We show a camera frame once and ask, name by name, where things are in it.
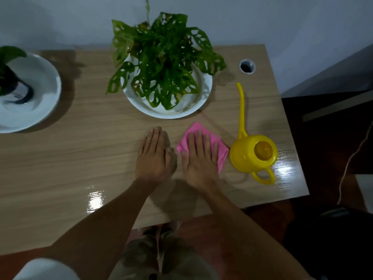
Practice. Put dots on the black bag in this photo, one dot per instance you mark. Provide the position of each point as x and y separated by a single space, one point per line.
329 244

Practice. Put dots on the person's khaki shorts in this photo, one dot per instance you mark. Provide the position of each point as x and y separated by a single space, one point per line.
163 256

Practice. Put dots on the person's right thumb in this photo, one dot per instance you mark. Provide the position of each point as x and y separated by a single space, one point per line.
184 161

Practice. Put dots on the dark green leafy plant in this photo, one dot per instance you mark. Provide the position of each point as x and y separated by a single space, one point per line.
7 72

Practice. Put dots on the white round plant pot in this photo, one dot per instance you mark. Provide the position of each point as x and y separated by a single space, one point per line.
186 107

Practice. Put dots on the person's right forearm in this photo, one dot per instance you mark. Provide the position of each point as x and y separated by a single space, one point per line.
247 242

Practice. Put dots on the person's right middle finger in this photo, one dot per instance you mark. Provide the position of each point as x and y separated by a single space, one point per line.
199 142

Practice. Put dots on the wooden plank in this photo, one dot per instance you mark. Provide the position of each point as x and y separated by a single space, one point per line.
335 106

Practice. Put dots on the person's left middle finger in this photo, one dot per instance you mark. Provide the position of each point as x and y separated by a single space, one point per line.
155 140

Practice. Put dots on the person's left forearm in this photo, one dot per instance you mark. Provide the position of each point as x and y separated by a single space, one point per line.
99 230

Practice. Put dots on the yellow plastic watering can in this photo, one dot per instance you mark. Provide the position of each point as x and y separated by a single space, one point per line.
250 157

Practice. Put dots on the person's left thumb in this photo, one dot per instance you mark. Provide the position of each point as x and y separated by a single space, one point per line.
172 160

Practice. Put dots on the pink cleaning cloth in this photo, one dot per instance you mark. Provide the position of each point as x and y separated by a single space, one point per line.
218 142

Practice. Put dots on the person's left little finger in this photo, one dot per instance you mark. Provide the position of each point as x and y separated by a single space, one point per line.
141 147

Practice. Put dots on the green holed-leaf plant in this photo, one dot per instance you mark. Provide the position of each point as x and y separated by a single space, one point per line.
163 61

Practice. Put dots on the person's right little finger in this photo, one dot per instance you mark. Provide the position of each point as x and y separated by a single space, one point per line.
215 153

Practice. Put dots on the person's right hand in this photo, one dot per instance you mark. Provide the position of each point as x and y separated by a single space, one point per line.
201 169

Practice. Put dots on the white wide plant pot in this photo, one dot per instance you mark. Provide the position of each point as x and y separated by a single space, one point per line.
32 102

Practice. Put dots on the person's white shirt sleeve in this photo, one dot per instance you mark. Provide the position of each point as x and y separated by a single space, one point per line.
43 270

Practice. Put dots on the person's left hand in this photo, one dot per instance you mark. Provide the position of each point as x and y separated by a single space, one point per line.
153 166

